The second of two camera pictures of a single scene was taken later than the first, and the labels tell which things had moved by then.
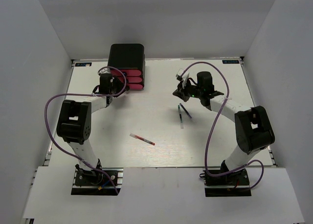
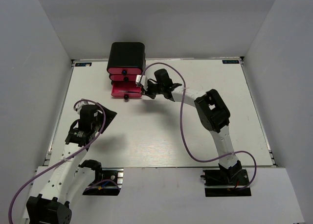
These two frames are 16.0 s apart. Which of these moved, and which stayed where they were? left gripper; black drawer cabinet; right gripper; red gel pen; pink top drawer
Moved: left gripper; right gripper; red gel pen
Stayed: black drawer cabinet; pink top drawer
